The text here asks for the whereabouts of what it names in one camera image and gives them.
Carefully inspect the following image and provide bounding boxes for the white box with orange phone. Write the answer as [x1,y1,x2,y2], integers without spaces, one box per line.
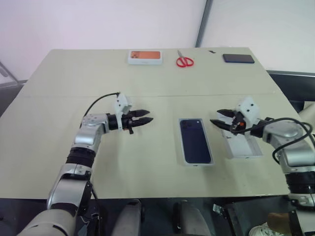
[127,50,165,66]

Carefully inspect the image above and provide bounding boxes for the grey metal frame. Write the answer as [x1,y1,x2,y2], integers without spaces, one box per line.
[0,60,20,87]

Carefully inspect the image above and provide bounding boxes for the grey metal post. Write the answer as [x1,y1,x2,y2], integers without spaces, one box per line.
[195,0,214,47]

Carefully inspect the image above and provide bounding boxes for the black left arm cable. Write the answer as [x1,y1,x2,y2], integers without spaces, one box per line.
[82,91,121,118]

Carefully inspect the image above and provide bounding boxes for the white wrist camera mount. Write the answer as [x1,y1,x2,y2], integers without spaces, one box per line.
[113,92,133,130]
[233,95,261,133]

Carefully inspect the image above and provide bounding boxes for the black furniture beside table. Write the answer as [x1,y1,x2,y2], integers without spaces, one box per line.
[267,70,315,114]

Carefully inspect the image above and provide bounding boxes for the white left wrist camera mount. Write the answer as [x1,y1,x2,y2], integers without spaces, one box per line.
[113,92,133,130]

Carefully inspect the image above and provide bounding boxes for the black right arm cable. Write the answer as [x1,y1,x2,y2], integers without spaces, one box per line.
[230,117,315,164]

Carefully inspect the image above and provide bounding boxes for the dark blue smartphone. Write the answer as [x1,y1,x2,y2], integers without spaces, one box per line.
[179,118,212,164]

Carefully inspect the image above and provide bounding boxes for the white phone box lid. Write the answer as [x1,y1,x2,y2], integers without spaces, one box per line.
[220,115,264,160]

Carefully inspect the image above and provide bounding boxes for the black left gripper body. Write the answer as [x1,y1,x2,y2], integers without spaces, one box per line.
[122,110,139,135]

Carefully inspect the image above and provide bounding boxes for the white sneaker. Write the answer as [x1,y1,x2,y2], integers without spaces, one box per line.
[248,222,274,236]

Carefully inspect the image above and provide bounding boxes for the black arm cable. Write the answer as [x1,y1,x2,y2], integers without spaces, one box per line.
[230,117,315,164]
[82,91,121,118]

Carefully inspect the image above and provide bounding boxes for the dark blue flat case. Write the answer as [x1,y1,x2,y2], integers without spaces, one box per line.
[222,54,255,64]

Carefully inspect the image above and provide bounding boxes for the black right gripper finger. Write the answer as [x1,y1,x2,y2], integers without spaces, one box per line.
[217,109,236,119]
[210,119,232,131]

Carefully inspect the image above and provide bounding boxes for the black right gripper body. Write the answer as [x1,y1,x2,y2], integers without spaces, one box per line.
[229,111,247,135]

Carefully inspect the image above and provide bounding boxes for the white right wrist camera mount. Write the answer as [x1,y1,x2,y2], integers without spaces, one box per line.
[233,95,261,133]

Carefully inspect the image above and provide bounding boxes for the red handled scissors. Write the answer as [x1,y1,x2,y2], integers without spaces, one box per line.
[175,50,195,68]

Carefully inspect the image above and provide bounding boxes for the dark grey rounded shape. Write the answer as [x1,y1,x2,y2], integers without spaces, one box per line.
[117,199,145,236]

